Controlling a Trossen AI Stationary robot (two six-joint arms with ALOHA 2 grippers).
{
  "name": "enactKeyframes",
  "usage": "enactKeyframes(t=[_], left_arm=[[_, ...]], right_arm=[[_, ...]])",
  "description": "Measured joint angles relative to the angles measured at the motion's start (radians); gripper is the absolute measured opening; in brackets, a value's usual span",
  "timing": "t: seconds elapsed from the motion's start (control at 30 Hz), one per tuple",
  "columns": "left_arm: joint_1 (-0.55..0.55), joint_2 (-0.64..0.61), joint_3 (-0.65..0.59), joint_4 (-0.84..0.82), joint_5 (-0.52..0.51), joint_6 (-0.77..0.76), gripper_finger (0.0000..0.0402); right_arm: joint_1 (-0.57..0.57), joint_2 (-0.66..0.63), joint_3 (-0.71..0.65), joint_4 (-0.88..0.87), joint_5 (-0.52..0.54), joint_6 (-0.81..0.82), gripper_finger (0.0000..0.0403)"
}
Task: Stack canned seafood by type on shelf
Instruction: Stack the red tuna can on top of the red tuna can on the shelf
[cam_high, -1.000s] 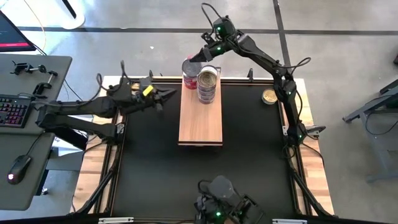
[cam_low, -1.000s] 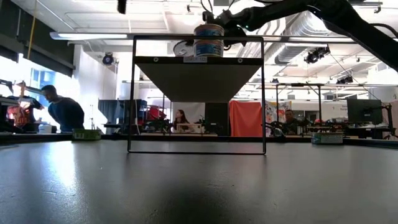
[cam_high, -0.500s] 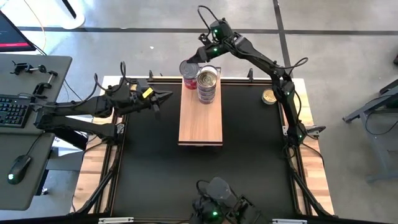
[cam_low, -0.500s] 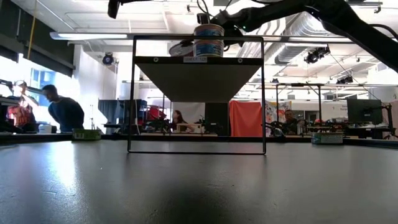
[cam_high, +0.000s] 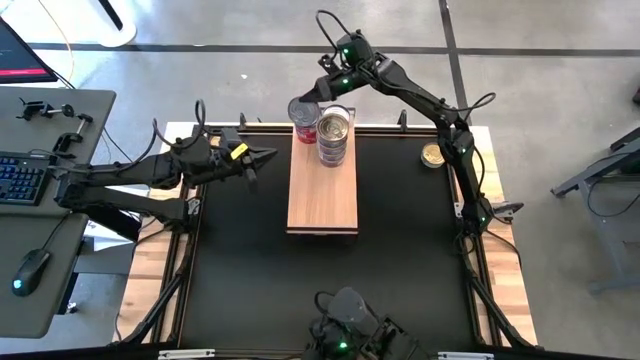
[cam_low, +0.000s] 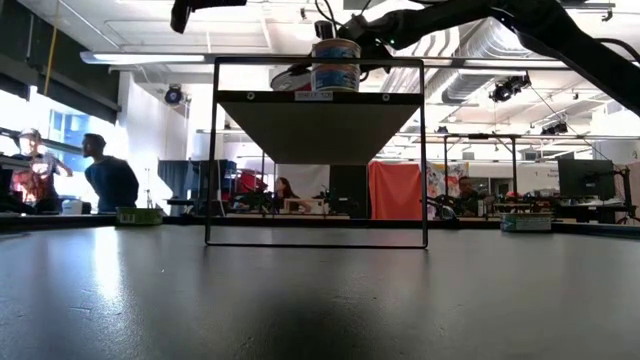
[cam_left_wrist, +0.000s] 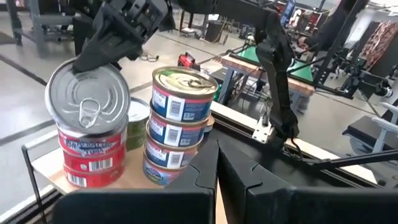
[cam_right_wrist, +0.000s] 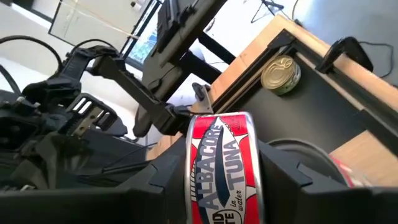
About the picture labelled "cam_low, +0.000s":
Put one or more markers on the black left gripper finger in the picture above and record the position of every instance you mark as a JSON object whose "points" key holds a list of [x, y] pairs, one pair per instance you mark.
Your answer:
{"points": [[187, 10]]}

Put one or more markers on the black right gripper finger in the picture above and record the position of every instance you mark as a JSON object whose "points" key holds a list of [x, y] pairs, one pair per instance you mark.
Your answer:
{"points": [[372, 62]]}

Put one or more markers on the silver cans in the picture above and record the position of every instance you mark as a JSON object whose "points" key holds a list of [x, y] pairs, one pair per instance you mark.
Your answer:
{"points": [[336, 49]]}

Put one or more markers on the blue Wild Planet can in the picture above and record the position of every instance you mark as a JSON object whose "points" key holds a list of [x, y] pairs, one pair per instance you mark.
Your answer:
{"points": [[335, 77]]}

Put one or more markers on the red label seafood can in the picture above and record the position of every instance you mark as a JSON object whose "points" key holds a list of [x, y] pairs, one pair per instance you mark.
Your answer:
{"points": [[292, 80]]}

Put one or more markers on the gold lid seafood can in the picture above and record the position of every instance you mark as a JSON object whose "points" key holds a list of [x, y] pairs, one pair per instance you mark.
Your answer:
{"points": [[139, 216], [526, 222]]}

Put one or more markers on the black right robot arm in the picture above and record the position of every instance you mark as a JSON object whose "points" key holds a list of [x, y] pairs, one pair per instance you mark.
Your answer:
{"points": [[550, 25]]}

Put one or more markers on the background black robot arm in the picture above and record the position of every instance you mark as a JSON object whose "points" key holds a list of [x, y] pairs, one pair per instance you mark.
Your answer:
{"points": [[257, 200]]}

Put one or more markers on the overhead LED light bar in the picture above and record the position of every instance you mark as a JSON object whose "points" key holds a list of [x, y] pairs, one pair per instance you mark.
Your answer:
{"points": [[150, 58]]}

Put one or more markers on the wooden board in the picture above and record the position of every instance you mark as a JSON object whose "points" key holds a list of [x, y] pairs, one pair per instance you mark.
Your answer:
{"points": [[320, 130]]}

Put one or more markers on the black round spotlight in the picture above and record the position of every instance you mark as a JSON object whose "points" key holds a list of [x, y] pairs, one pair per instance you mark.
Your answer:
{"points": [[173, 95]]}

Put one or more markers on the orange red curtain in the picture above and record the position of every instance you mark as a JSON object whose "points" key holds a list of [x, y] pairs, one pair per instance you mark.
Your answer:
{"points": [[395, 190]]}

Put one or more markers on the black stage light cluster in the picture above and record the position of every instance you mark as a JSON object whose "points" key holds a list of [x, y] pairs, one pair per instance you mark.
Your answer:
{"points": [[510, 87], [555, 128]]}

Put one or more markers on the yellow pole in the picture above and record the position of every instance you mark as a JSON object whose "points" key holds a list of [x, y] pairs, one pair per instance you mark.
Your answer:
{"points": [[51, 47]]}

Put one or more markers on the light wooden stand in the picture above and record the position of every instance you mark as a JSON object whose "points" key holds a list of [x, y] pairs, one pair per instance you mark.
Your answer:
{"points": [[311, 205]]}

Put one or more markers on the person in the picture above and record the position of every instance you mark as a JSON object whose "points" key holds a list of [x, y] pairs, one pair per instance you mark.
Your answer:
{"points": [[111, 177], [468, 192], [37, 170], [286, 192]]}

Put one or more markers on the blue curtain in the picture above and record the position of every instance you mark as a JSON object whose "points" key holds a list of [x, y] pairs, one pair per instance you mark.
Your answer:
{"points": [[175, 177]]}

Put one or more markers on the white box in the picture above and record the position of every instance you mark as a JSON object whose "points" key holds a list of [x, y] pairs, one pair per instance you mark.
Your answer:
{"points": [[72, 206]]}

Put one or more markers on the black computer monitor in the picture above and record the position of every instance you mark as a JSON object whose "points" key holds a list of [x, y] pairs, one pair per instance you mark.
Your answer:
{"points": [[586, 179]]}

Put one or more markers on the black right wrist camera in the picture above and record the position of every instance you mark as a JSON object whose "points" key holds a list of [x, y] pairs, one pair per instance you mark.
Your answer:
{"points": [[324, 30]]}

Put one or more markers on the silver ventilation duct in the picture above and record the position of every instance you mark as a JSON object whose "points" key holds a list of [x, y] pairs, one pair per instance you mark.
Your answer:
{"points": [[480, 50]]}

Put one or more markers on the black metal frame stand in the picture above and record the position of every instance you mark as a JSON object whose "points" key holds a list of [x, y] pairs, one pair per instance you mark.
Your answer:
{"points": [[480, 136]]}

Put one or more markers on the black aluminium table frame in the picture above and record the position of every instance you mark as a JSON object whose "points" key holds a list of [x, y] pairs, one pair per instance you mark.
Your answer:
{"points": [[350, 223]]}

